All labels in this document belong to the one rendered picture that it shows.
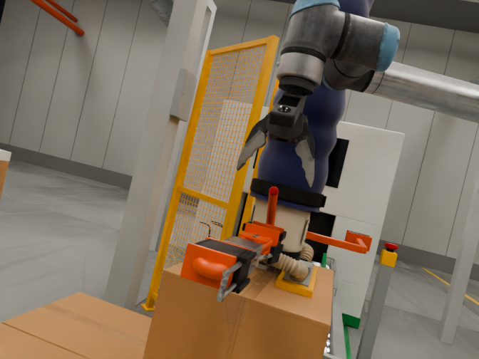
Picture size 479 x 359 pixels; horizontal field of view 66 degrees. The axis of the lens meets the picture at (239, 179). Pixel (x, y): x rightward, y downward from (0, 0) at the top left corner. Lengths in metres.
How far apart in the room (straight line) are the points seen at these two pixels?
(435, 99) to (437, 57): 10.42
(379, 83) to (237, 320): 0.63
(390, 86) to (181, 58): 1.74
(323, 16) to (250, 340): 0.69
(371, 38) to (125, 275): 2.13
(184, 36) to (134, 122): 9.11
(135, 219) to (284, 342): 1.75
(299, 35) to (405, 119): 10.09
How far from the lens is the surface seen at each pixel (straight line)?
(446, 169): 10.95
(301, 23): 0.77
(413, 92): 0.97
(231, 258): 0.51
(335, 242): 1.17
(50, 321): 1.54
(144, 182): 2.44
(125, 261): 2.54
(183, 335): 0.94
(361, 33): 0.79
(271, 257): 0.71
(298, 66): 0.74
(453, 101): 1.02
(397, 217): 10.61
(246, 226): 0.86
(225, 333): 0.90
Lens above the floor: 1.21
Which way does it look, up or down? 1 degrees down
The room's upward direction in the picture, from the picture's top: 14 degrees clockwise
